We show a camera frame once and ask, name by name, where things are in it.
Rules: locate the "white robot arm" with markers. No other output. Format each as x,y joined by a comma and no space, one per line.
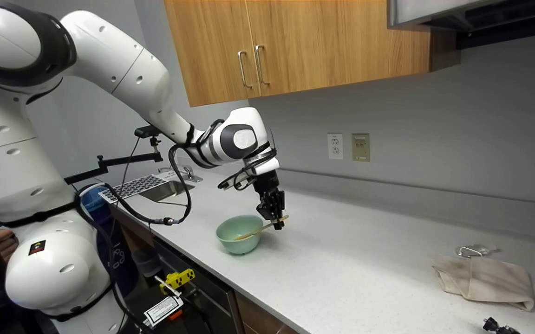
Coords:
39,51

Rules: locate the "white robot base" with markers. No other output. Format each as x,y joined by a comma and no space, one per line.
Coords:
56,268

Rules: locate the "beige cloth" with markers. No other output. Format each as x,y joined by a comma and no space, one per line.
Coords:
476,275

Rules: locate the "white wall outlet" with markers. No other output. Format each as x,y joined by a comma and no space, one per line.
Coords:
334,146

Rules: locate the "wooden wall cabinet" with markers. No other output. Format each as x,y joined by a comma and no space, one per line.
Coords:
251,49

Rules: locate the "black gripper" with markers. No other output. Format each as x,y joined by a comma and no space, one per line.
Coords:
271,199

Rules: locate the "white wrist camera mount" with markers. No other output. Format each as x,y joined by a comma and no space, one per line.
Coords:
262,164

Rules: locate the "yellow tool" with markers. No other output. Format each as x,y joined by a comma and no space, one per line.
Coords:
178,279

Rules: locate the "green bowl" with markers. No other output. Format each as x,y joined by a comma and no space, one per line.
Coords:
232,227

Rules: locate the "metal sink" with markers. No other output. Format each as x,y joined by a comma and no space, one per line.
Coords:
154,188

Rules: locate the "wooden cooking stick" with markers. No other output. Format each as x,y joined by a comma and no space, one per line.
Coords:
258,231

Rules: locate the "beige wall switch plate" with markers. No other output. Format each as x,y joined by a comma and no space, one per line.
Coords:
360,147

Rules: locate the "black range hood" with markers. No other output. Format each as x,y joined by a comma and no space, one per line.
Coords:
474,23

